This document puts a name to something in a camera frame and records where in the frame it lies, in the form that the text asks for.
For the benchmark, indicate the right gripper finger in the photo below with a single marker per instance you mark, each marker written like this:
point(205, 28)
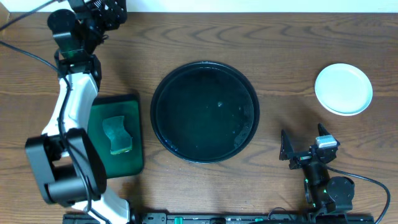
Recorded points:
point(286, 149)
point(322, 130)

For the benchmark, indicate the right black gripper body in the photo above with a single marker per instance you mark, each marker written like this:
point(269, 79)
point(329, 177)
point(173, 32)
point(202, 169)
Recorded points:
point(301, 160)

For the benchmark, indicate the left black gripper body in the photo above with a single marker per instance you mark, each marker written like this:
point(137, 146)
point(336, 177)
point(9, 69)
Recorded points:
point(113, 12)

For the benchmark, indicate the mint plate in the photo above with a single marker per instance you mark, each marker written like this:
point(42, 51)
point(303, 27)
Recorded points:
point(343, 89)

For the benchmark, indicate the green yellow sponge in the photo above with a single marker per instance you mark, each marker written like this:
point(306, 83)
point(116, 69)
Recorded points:
point(120, 139)

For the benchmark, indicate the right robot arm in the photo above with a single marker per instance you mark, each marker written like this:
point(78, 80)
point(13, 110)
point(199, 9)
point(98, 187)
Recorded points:
point(327, 195)

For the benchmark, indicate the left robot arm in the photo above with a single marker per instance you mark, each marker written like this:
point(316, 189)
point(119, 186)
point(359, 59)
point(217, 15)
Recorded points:
point(66, 166)

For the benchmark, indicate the black round tray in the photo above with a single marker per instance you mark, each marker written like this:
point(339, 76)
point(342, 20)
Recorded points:
point(205, 112)

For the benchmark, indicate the dark green rectangular tray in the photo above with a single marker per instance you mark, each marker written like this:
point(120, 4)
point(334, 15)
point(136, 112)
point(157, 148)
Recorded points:
point(124, 164)

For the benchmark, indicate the black mounting rail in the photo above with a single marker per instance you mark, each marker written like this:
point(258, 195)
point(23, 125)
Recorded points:
point(163, 218)

